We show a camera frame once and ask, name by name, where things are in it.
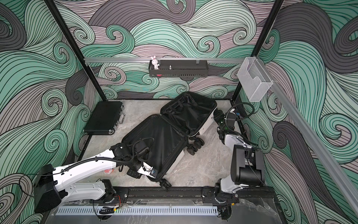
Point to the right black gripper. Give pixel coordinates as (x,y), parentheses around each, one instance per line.
(220,116)

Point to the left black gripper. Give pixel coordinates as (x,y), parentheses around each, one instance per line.
(135,173)

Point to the white hard-shell suitcase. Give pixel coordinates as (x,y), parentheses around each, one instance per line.
(176,128)

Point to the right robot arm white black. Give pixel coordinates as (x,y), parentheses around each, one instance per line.
(247,166)

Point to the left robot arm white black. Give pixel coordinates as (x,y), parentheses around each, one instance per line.
(54,186)

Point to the pink small toy sticker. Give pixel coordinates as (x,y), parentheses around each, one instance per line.
(108,171)

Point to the black briefcase case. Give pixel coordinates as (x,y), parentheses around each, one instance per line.
(105,118)

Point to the white bunny figurine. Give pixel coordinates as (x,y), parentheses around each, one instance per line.
(155,63)

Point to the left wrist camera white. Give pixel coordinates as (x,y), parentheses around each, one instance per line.
(149,171)

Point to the clear acrylic wall holder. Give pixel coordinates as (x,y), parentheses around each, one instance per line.
(254,78)

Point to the black wall shelf tray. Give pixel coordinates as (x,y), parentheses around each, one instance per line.
(180,68)

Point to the white slotted cable duct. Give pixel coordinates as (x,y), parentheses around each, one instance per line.
(140,211)

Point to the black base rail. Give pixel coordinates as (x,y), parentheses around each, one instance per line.
(206,195)

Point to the right aluminium wall rail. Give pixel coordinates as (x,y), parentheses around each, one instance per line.
(340,178)

